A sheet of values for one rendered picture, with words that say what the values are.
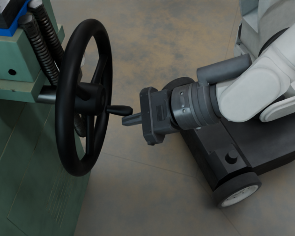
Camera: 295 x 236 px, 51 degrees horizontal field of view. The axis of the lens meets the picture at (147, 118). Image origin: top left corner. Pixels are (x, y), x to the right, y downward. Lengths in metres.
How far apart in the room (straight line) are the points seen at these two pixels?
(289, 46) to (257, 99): 0.09
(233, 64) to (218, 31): 1.50
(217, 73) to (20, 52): 0.33
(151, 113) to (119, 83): 1.08
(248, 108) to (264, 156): 0.80
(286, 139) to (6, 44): 1.15
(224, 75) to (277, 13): 0.40
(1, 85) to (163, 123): 0.30
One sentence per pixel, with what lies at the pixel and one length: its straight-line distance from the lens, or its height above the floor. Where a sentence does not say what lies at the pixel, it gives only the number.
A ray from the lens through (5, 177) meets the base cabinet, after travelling 0.73.
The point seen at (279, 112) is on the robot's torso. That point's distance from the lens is 1.32.
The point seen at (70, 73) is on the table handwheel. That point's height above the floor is 0.94.
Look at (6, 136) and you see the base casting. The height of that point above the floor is 0.73.
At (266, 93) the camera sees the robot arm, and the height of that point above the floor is 0.89.
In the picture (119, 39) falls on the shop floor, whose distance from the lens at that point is 1.96.
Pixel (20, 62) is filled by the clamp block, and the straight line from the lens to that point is 0.53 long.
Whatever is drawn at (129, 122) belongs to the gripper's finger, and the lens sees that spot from 0.67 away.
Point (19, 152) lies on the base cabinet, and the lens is 0.76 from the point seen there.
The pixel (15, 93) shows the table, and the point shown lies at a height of 0.86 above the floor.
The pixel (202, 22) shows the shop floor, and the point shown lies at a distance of 2.11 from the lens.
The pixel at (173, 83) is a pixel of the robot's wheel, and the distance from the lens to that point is 1.44.
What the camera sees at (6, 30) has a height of 0.97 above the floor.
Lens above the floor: 1.26
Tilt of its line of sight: 55 degrees down
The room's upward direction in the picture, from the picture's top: straight up
